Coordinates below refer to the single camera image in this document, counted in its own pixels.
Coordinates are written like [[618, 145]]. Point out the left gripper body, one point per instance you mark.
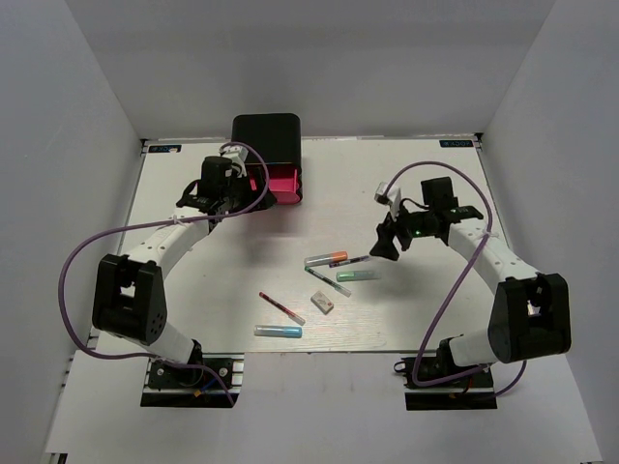
[[241, 192]]

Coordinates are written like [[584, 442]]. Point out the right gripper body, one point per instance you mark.
[[417, 223]]

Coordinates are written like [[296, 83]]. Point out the pink drawer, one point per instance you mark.
[[284, 186]]

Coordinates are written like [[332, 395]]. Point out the white eraser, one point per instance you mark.
[[322, 302]]

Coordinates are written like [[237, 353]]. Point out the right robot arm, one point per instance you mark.
[[530, 316]]

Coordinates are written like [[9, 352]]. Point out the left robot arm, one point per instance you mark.
[[130, 299]]

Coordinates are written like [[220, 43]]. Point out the purple pen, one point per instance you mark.
[[353, 259]]

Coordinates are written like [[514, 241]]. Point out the green capped marker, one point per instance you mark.
[[363, 275]]

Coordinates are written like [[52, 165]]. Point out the green pen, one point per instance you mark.
[[340, 289]]

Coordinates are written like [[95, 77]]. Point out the orange capped marker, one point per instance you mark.
[[325, 259]]

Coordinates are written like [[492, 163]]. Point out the black drawer cabinet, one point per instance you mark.
[[275, 136]]

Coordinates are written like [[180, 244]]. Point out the right blue label sticker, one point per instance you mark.
[[456, 143]]

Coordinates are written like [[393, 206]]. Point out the blue label sticker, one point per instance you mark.
[[165, 149], [456, 143]]

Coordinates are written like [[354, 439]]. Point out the left blue label sticker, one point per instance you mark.
[[165, 149]]

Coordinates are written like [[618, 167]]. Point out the red pen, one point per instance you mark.
[[288, 312]]

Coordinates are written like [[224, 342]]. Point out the blue capped marker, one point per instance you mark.
[[278, 331]]

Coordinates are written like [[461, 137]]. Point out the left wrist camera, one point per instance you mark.
[[236, 153]]

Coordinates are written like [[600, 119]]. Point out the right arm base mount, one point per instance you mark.
[[472, 393]]

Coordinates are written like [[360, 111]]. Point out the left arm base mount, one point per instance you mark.
[[168, 387]]

